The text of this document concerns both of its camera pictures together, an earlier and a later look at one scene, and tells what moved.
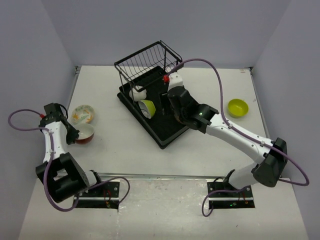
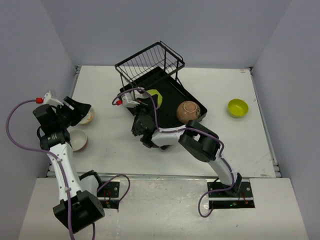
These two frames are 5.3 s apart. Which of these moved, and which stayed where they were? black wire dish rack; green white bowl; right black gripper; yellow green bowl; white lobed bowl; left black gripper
Moved: right black gripper; green white bowl; left black gripper
Stayed: white lobed bowl; black wire dish rack; yellow green bowl
